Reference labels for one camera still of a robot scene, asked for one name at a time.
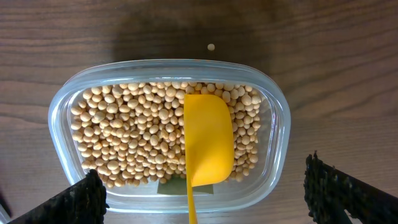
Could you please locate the stray soybean on table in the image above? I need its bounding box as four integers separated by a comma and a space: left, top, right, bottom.
207, 44, 215, 51

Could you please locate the green tape label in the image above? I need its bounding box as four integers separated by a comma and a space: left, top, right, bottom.
157, 177, 214, 195

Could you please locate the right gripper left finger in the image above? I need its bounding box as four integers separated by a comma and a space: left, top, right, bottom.
10, 169, 109, 224

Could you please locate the yellow scoop spoon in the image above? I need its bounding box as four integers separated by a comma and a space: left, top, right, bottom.
183, 95, 234, 223

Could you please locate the pile of soybeans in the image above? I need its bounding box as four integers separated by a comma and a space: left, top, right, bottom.
70, 82, 262, 187

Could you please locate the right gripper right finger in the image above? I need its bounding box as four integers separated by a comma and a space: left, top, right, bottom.
303, 154, 397, 223

